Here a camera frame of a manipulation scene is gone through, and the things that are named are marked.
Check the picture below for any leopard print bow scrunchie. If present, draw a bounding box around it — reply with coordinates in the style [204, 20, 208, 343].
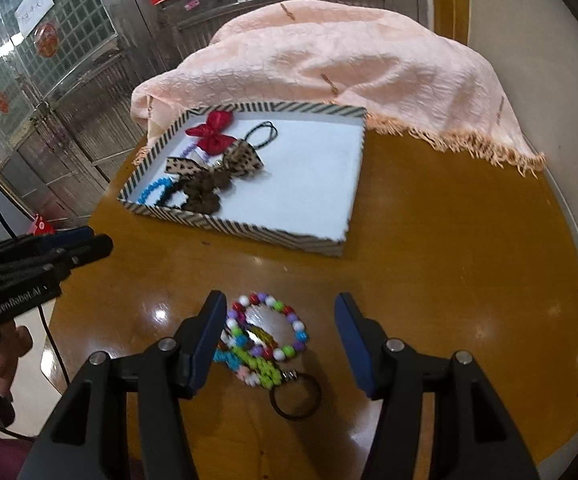
[165, 140, 264, 214]

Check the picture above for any thin black hair tie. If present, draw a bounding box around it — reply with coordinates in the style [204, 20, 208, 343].
[242, 119, 279, 151]

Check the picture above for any striped white jewelry tray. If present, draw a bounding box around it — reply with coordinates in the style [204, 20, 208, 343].
[118, 102, 367, 257]

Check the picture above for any person's left hand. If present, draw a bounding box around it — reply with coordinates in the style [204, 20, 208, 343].
[0, 321, 33, 398]

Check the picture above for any red bag on floor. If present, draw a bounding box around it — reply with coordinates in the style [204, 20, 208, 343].
[27, 214, 56, 236]

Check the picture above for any black scrunchie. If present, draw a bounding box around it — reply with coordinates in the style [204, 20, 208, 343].
[155, 180, 188, 207]

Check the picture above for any red satin bow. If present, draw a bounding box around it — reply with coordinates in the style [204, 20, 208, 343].
[186, 110, 236, 156]

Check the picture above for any round red window decoration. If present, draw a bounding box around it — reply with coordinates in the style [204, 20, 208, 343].
[33, 21, 60, 58]

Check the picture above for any white paper note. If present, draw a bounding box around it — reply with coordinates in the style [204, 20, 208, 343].
[14, 0, 54, 38]

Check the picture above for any pink textured fringed cloth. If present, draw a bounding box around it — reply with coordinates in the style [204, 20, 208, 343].
[130, 0, 546, 174]

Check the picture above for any blue bead bracelet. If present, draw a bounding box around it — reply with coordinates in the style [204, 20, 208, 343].
[134, 174, 176, 207]

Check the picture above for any purple bead bracelet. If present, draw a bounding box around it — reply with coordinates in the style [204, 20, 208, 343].
[178, 140, 211, 165]

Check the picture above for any colourful charm hair tie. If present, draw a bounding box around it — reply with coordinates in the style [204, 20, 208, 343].
[212, 318, 324, 422]

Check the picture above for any multicolour round bead bracelet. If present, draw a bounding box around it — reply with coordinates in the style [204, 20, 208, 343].
[225, 291, 310, 362]

